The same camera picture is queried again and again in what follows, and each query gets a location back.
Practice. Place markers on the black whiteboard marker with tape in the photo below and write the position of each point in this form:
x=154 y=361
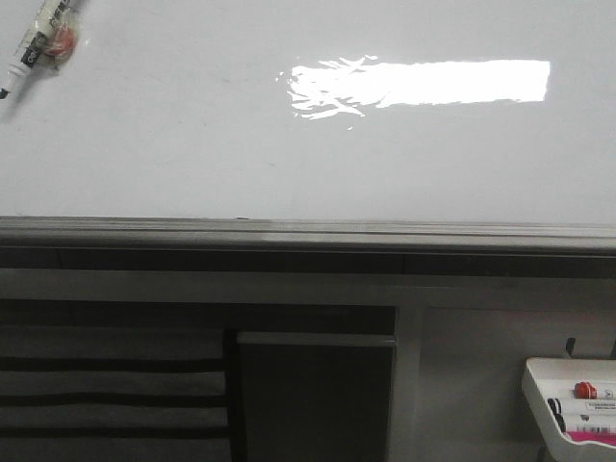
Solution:
x=50 y=39

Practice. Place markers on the dark grey cabinet panel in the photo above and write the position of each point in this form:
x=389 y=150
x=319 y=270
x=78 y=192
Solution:
x=317 y=396

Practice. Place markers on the white plastic marker tray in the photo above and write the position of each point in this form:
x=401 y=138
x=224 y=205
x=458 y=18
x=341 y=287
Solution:
x=545 y=378

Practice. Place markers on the grey black striped fabric organizer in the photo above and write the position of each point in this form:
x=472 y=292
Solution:
x=116 y=394

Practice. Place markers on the red capped marker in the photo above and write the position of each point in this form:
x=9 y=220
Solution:
x=595 y=390

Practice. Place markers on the white whiteboard with grey frame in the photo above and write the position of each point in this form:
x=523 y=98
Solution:
x=418 y=137

